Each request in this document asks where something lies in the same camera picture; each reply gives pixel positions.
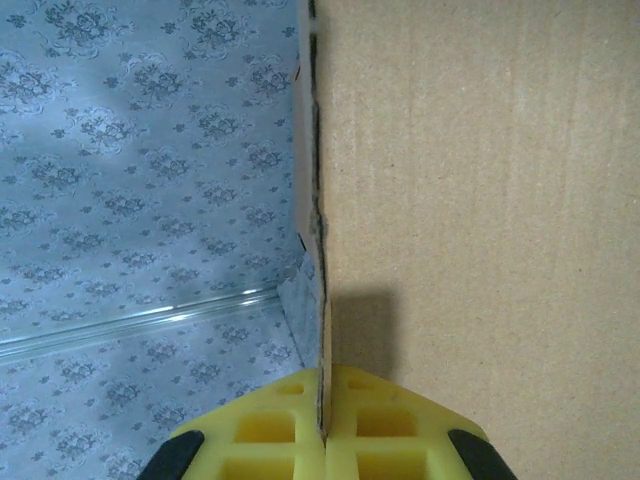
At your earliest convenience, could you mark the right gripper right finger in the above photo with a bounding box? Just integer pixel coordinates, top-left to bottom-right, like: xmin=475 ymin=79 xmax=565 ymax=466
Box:
xmin=324 ymin=364 xmax=519 ymax=480

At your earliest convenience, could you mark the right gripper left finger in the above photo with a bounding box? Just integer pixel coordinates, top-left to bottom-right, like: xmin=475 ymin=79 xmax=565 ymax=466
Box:
xmin=142 ymin=367 xmax=329 ymax=480

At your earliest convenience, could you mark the brown cardboard box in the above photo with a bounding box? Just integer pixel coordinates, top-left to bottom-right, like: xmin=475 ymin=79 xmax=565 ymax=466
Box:
xmin=292 ymin=0 xmax=640 ymax=480

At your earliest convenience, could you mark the aluminium corner post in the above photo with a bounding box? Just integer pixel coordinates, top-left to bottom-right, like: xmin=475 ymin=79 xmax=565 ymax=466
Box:
xmin=0 ymin=287 xmax=284 ymax=362

